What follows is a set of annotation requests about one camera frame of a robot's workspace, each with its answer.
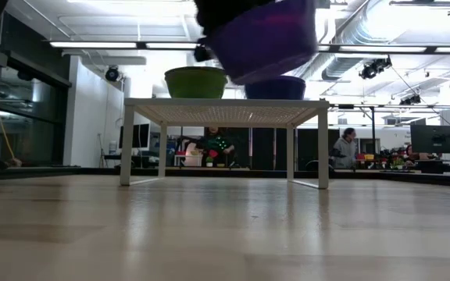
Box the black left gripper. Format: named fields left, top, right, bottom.
left=194, top=0, right=277, bottom=63

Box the green bowl floral inside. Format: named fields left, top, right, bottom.
left=164, top=66, right=229, bottom=100

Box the small blue plastic bowl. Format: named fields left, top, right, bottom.
left=244, top=76, right=307, bottom=101
left=205, top=0, right=320, bottom=86

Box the white perforated metal shelf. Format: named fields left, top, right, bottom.
left=119, top=97, right=330, bottom=190

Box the person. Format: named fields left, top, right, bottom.
left=403, top=143, right=433, bottom=162
left=195, top=126, right=237, bottom=168
left=330, top=126, right=359, bottom=170

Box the black ceiling spotlight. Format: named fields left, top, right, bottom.
left=104, top=65, right=121, bottom=84
left=358, top=55, right=394, bottom=80
left=398, top=93, right=423, bottom=107

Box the long overhead light bar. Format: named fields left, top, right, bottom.
left=48, top=40, right=450, bottom=55

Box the large black monitor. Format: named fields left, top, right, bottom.
left=409, top=124, right=450, bottom=155

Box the yellow cable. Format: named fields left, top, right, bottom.
left=0, top=46, right=19, bottom=167

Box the black aluminium table frame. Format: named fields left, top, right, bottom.
left=0, top=165, right=450, bottom=189

